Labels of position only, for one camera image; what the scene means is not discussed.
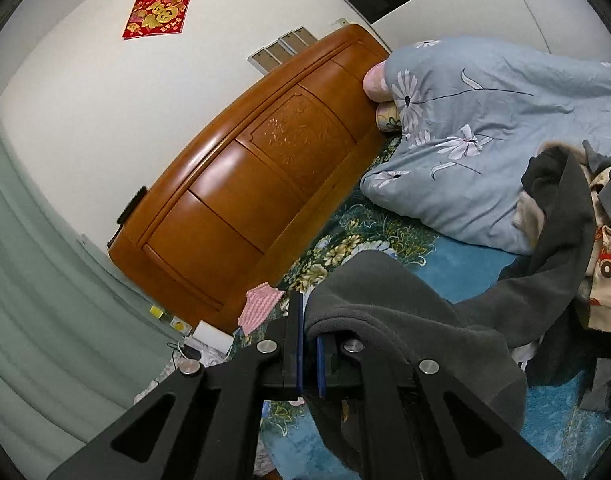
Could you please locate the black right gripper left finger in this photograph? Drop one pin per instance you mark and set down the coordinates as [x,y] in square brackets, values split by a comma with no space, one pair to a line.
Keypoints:
[200,422]

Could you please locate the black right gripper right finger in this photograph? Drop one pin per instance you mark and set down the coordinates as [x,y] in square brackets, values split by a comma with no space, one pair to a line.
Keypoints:
[388,420]

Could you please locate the dark grey sweatpants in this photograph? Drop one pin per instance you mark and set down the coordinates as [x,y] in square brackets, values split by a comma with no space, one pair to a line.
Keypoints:
[435,319]

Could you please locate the pile of unfolded clothes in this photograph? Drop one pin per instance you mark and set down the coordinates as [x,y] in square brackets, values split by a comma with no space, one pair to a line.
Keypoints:
[603,259]

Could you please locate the white box on nightstand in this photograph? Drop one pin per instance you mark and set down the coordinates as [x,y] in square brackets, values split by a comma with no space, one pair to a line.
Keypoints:
[213,337]

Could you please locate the pink checkered cloth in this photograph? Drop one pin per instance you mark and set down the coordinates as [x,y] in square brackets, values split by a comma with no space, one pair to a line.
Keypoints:
[261,300]

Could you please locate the pale green curtain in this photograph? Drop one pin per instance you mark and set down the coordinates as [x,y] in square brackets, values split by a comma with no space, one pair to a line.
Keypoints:
[77,340]

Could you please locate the blue floral bed blanket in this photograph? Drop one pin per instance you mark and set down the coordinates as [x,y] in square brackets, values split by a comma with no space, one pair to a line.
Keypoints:
[572,439]

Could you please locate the wooden headboard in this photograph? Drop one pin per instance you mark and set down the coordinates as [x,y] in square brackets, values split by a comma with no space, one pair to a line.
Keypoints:
[247,196]

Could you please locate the floral yellow pillow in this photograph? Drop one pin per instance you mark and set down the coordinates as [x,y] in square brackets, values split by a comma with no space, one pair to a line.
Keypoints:
[388,118]

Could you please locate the light blue floral duvet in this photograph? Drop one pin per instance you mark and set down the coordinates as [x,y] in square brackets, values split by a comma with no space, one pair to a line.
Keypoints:
[473,113]

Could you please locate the pink pillow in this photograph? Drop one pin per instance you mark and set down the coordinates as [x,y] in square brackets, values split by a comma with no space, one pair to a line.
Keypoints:
[375,85]

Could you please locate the wall switch panel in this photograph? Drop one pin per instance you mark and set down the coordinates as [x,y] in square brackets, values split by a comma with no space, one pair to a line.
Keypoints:
[282,50]

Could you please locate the red fu wall decoration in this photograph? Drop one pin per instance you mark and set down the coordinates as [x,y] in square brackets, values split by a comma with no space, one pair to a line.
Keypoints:
[155,18]

